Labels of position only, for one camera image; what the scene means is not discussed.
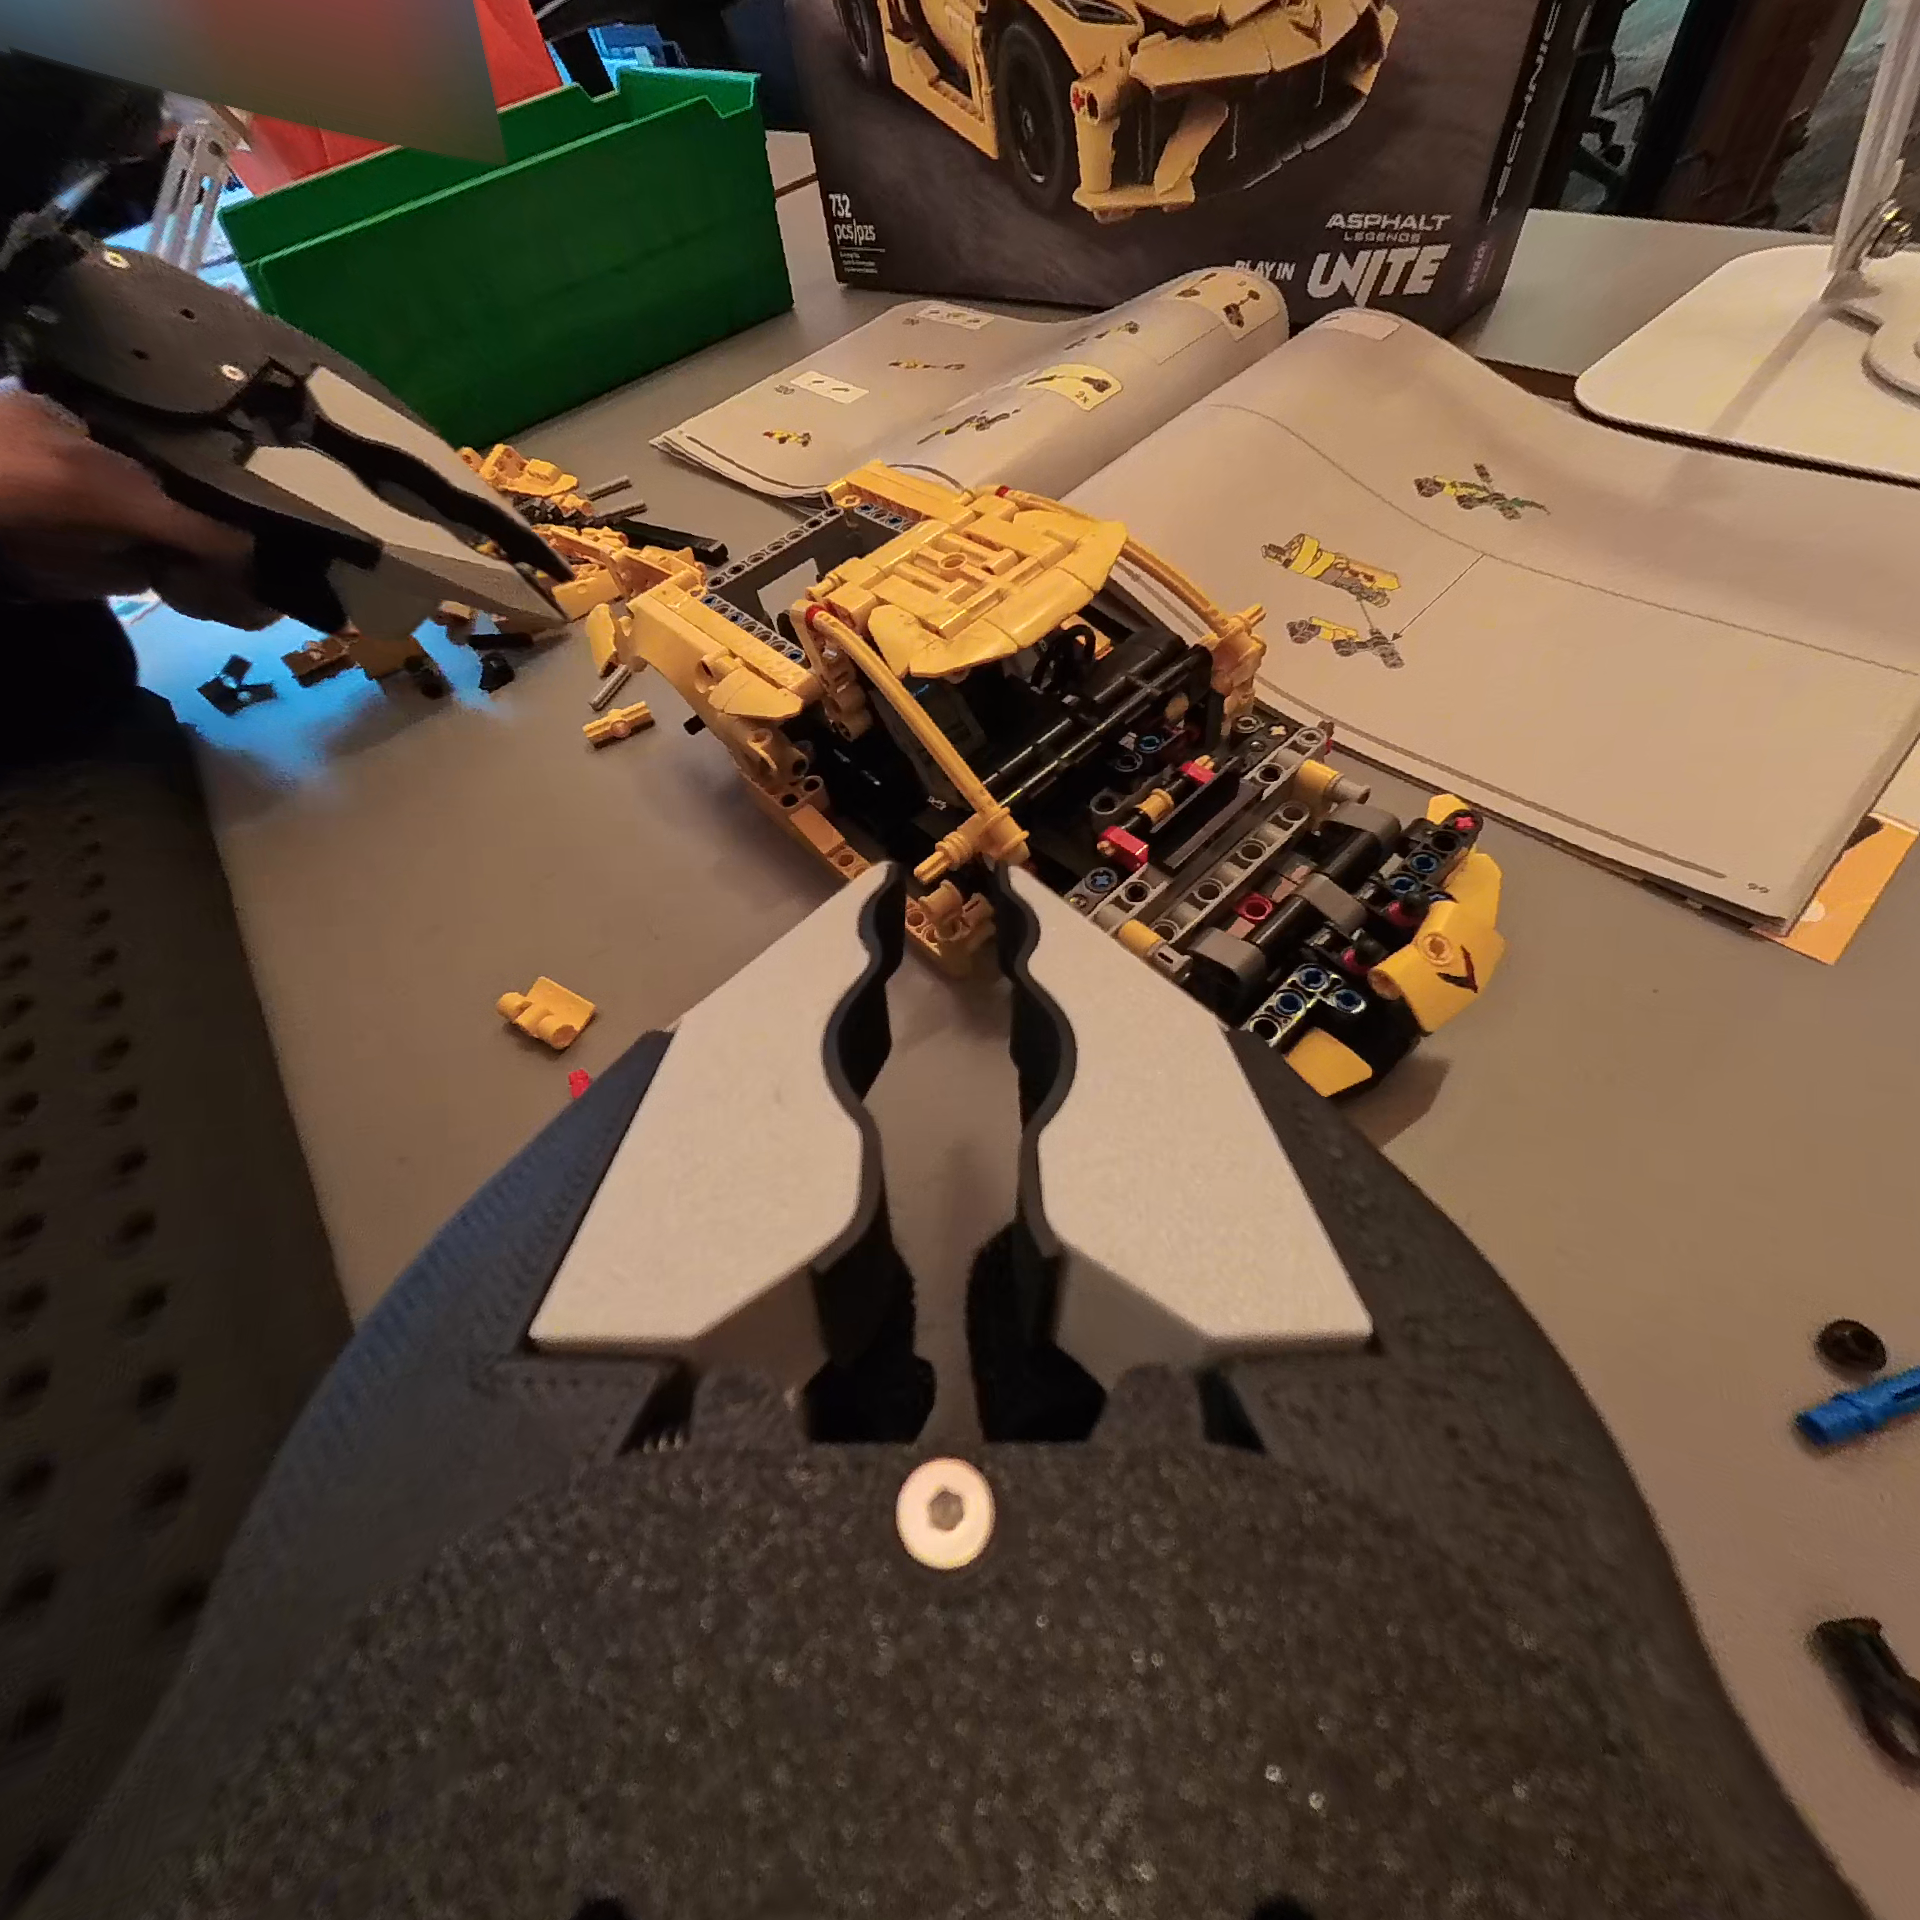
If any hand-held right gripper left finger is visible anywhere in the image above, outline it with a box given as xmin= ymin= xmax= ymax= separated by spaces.
xmin=527 ymin=862 xmax=940 ymax=1442

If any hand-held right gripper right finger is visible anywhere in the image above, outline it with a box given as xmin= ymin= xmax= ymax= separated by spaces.
xmin=967 ymin=866 xmax=1374 ymax=1442

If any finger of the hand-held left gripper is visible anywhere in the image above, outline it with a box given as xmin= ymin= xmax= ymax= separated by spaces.
xmin=247 ymin=510 xmax=576 ymax=644
xmin=247 ymin=368 xmax=576 ymax=578

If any pile of yellow brick parts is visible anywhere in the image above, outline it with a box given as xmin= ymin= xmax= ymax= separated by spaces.
xmin=195 ymin=442 xmax=707 ymax=714

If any yellow toy brick car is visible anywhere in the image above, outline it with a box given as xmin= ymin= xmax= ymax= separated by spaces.
xmin=584 ymin=462 xmax=1507 ymax=1097

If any grey desk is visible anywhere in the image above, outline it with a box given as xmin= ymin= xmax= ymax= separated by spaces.
xmin=112 ymin=128 xmax=1920 ymax=1920

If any person's left hand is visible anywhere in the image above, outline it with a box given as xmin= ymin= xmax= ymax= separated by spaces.
xmin=0 ymin=393 xmax=272 ymax=628

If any white lattice stand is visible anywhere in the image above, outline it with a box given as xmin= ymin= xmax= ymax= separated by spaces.
xmin=150 ymin=105 xmax=248 ymax=272

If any green storage bin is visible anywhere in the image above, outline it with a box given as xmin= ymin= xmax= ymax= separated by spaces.
xmin=216 ymin=66 xmax=792 ymax=448

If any orange carry bag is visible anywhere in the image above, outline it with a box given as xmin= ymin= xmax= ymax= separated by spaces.
xmin=239 ymin=0 xmax=587 ymax=196

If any open instruction booklet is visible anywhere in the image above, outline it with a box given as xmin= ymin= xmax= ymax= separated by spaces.
xmin=652 ymin=269 xmax=1920 ymax=963

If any long blue pin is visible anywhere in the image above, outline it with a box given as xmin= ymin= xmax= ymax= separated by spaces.
xmin=1795 ymin=1364 xmax=1920 ymax=1450

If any black pin connector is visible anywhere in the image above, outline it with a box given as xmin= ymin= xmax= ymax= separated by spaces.
xmin=1814 ymin=1616 xmax=1920 ymax=1765

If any toy car set box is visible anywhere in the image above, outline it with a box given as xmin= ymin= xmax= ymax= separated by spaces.
xmin=787 ymin=0 xmax=1592 ymax=339

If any white document stand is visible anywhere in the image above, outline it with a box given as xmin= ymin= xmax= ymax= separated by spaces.
xmin=1574 ymin=0 xmax=1920 ymax=485

